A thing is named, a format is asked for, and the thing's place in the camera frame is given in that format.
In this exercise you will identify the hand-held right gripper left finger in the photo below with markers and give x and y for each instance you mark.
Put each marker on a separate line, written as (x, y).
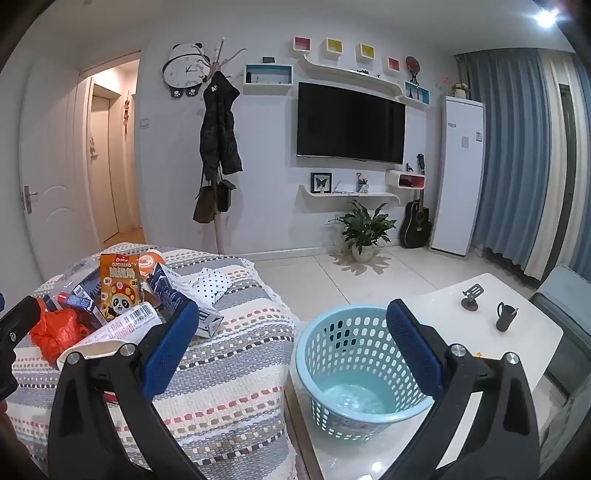
(171, 350)

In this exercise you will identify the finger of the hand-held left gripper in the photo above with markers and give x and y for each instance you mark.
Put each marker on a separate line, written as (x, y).
(11, 332)

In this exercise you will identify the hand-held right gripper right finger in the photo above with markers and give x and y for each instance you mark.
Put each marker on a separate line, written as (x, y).
(415, 355)

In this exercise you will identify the orange plastic bag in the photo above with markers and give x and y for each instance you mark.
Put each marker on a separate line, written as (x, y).
(55, 332)

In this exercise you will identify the white paper bowl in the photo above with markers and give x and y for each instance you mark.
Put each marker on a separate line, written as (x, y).
(124, 323)

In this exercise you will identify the blue and white carton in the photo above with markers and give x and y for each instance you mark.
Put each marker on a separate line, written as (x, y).
(164, 284)

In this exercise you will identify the light blue plastic basket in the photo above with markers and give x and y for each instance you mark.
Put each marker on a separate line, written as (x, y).
(355, 401)

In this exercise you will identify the orange panda snack box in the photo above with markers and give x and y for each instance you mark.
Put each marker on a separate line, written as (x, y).
(120, 286)

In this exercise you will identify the red and white food container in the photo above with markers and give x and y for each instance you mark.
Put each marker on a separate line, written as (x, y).
(148, 262)

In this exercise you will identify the striped woven blanket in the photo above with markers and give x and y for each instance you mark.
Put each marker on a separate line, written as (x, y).
(231, 369)

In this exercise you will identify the blue and red small box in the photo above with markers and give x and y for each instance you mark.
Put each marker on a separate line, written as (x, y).
(74, 301)

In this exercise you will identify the polka dot pouch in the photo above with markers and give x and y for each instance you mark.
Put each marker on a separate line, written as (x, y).
(210, 286)

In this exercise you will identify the black phone stand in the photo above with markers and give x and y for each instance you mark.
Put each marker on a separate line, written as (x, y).
(470, 302)

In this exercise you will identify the dark blue packet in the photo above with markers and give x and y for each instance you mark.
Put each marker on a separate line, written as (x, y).
(94, 309)

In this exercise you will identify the black cup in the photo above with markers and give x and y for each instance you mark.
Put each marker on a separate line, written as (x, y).
(504, 321)

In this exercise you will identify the white coffee table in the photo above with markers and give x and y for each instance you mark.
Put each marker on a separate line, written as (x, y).
(521, 332)

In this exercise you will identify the pink coat rack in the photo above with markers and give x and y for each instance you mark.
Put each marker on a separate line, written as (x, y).
(217, 235)

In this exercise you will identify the black acoustic guitar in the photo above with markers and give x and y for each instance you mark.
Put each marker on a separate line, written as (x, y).
(415, 228)

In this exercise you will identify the green potted plant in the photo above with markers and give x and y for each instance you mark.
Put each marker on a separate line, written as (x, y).
(364, 230)

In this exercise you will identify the brown bag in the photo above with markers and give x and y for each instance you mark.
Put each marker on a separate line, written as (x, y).
(204, 205)

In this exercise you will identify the white door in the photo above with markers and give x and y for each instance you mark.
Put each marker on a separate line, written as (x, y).
(55, 184)

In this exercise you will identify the teal sofa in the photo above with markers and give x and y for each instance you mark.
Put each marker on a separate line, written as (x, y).
(568, 300)

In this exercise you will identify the black bag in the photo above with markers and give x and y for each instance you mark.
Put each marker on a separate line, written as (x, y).
(225, 196)

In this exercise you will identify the beige hallway door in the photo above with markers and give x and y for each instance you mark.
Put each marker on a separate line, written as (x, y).
(104, 184)

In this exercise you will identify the white standing air conditioner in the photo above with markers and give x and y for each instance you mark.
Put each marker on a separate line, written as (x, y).
(455, 184)

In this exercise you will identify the white and red shelf unit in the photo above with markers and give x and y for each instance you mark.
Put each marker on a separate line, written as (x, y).
(397, 180)

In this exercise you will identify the small decorated pot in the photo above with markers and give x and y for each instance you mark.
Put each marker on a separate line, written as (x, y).
(363, 185)

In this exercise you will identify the white paper card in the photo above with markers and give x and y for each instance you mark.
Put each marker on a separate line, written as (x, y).
(344, 188)

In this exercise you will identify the ukulele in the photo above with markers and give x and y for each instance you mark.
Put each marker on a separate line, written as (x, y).
(420, 164)

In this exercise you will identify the framed butterfly picture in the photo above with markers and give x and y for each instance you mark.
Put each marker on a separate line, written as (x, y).
(321, 182)

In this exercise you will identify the blue and beige curtain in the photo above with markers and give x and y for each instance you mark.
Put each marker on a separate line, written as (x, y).
(508, 161)

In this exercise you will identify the black coat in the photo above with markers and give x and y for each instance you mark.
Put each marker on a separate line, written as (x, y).
(219, 134)

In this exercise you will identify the black television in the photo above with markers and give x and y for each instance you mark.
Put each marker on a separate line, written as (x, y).
(351, 122)

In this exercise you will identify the small flower pot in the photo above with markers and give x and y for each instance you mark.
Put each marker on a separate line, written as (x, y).
(460, 91)

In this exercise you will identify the round black hand fan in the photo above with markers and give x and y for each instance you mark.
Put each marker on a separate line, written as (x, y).
(413, 65)

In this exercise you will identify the ceiling light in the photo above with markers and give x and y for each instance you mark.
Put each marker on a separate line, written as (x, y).
(546, 14)

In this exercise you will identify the short curved wall shelf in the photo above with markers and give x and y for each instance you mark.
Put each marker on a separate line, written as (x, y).
(323, 191)

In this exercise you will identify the hanging wall ornament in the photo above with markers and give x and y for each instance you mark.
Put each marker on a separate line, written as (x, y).
(127, 115)

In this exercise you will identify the blue box wall shelf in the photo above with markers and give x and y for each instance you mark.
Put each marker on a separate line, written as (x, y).
(418, 94)

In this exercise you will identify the panda wall clock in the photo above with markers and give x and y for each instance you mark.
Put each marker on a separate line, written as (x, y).
(184, 71)

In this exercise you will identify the white box wall shelf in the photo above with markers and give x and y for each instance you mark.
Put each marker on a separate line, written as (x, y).
(249, 74)

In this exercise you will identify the red cube wall shelf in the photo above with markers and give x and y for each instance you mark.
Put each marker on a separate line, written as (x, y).
(302, 44)
(394, 64)

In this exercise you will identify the long curved wall shelf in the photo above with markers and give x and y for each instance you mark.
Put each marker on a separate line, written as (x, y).
(346, 71)

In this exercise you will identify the yellow cube wall shelf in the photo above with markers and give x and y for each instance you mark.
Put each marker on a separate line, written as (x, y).
(334, 47)
(367, 51)

